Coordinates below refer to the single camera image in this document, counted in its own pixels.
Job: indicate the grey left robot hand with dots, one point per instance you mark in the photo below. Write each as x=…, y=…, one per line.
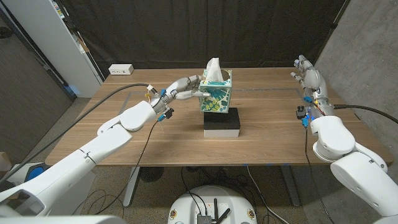
x=180, y=87

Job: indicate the white cabinet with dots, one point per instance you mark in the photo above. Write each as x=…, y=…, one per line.
x=56, y=46

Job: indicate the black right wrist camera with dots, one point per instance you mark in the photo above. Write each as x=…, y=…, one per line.
x=300, y=112

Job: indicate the cardboard box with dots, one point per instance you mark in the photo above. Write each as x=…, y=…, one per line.
x=4, y=165

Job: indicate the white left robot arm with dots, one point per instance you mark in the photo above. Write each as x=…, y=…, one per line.
x=62, y=177

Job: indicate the grey table leg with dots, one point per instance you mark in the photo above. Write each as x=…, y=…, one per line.
x=292, y=189

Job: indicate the white tissue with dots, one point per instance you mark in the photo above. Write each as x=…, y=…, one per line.
x=214, y=70

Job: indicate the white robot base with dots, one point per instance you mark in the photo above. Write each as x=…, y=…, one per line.
x=227, y=196

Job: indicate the black device with antennas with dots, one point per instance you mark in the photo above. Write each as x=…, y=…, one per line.
x=203, y=219

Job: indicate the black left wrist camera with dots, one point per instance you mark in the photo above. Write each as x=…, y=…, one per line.
x=168, y=113

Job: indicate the round black wall object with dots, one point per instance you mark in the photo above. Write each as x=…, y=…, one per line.
x=4, y=32

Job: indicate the white table leg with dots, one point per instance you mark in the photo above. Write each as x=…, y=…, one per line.
x=130, y=189

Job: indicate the black backdrop curtain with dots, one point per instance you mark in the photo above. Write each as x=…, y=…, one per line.
x=202, y=31

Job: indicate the teal leaf print tissue box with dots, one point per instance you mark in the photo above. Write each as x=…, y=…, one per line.
x=217, y=99

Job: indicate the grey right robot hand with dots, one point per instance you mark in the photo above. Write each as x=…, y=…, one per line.
x=312, y=79

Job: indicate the black box with white base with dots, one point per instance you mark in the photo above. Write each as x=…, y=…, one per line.
x=222, y=119

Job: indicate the white platform with blue pads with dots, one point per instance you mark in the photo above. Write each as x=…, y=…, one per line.
x=37, y=171

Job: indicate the white power strip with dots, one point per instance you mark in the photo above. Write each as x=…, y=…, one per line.
x=121, y=69

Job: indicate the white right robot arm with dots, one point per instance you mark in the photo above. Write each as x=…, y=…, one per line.
x=357, y=171

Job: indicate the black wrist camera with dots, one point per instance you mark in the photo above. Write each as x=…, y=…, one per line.
x=168, y=113
x=300, y=112

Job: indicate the black backdrop stand pole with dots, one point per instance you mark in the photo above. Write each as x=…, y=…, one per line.
x=333, y=25

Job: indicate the round black floor disc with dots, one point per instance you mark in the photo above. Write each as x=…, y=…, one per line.
x=151, y=174

